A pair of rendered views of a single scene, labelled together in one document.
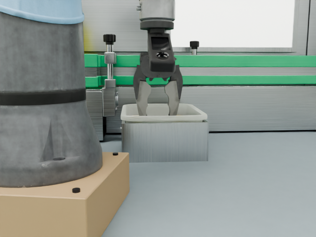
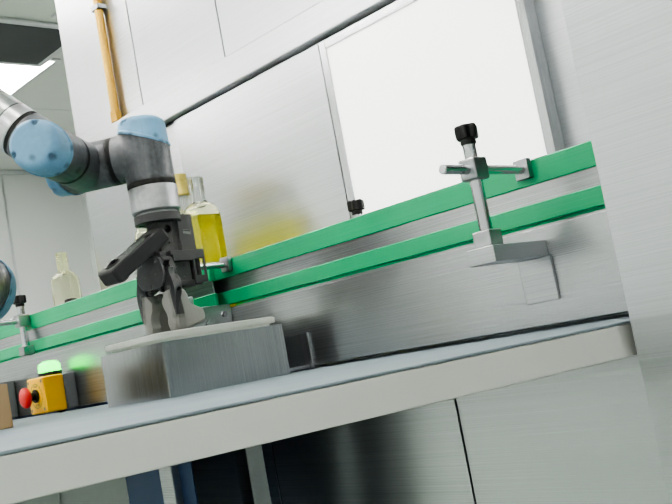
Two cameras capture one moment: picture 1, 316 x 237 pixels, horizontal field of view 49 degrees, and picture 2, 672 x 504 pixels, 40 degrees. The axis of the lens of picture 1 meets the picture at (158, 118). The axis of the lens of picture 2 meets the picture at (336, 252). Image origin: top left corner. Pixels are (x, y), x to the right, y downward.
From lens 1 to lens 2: 1.26 m
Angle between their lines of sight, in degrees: 52
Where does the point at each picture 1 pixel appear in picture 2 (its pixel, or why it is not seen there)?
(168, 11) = (143, 201)
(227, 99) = (355, 297)
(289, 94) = (441, 266)
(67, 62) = not seen: outside the picture
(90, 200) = not seen: outside the picture
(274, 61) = (415, 208)
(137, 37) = (314, 214)
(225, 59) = (348, 226)
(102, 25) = (274, 208)
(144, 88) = (146, 306)
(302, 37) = (579, 122)
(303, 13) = (568, 72)
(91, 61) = not seen: hidden behind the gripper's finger
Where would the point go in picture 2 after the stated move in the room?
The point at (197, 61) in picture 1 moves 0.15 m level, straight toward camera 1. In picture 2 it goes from (315, 241) to (231, 250)
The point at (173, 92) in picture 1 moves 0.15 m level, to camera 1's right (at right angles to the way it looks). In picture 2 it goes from (169, 305) to (223, 289)
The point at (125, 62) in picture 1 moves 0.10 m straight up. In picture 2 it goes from (241, 265) to (231, 209)
